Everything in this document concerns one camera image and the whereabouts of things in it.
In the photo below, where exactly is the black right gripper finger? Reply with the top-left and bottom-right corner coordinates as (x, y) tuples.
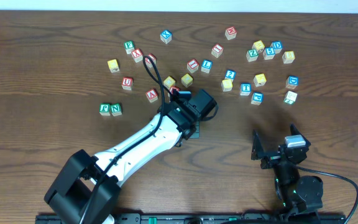
(290, 124), (311, 146)
(251, 130), (264, 161)

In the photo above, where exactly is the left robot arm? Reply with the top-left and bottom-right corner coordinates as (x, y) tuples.
(44, 90), (218, 223)

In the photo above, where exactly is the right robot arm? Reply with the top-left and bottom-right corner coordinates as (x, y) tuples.
(251, 124), (323, 221)

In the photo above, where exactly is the green 7 number block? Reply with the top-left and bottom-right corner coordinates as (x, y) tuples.
(283, 91), (298, 105)

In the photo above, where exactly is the red U block centre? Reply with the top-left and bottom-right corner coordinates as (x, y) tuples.
(168, 86), (180, 96)

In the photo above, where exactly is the red u block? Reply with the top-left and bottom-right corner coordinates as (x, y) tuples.
(168, 86), (180, 96)
(121, 77), (134, 91)

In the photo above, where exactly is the blue D block right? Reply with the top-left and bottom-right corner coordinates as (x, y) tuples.
(285, 76), (299, 90)

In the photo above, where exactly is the blue d block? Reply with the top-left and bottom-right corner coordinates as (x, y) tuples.
(270, 41), (283, 54)
(285, 76), (299, 90)

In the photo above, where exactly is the red A letter block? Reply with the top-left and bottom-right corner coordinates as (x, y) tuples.
(145, 89), (158, 103)

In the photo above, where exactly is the yellow K letter block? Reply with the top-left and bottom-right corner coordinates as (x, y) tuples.
(254, 73), (267, 87)

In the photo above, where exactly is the blue T letter block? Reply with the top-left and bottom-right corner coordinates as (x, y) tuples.
(240, 83), (252, 96)

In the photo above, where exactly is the yellow S letter block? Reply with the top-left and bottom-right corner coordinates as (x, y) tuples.
(221, 79), (233, 91)

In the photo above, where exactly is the red I block centre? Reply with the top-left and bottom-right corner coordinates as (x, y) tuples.
(186, 58), (199, 73)

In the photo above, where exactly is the red i block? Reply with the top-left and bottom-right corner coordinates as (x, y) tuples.
(211, 44), (224, 58)
(186, 58), (199, 73)

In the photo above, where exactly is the blue L letter block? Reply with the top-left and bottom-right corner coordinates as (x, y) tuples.
(201, 60), (213, 73)

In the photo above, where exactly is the blue 2 number block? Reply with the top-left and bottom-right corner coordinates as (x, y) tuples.
(224, 70), (236, 82)

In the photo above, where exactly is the yellow 8 number block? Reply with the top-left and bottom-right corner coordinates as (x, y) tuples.
(282, 51), (295, 64)

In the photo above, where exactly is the green N letter block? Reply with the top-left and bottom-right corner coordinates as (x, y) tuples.
(110, 103), (122, 116)

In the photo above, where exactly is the red U block left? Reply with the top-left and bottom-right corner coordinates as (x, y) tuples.
(121, 77), (134, 91)

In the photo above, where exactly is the red E letter block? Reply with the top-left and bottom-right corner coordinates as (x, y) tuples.
(145, 54), (157, 68)

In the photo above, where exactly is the blue 5 number block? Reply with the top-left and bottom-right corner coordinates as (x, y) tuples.
(263, 47), (275, 60)

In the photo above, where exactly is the green J letter block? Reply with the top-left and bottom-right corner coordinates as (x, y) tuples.
(99, 103), (111, 116)

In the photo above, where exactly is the green Z letter block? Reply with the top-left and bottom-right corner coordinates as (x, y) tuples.
(246, 49), (259, 62)

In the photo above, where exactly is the blue D block upper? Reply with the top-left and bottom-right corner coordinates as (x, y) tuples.
(270, 41), (283, 54)

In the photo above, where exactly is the red I block upper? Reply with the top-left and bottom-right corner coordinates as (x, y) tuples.
(211, 44), (224, 58)

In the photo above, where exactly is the red X letter block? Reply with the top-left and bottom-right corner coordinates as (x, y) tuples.
(131, 49), (143, 63)

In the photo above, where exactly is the blue X letter block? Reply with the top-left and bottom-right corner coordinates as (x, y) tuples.
(160, 30), (172, 44)

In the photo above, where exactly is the green F letter block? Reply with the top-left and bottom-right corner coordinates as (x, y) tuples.
(124, 40), (135, 54)

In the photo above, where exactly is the red M letter block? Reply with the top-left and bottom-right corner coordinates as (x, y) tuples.
(225, 26), (237, 40)

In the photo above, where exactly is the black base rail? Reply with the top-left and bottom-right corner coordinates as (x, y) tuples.
(35, 212), (347, 224)

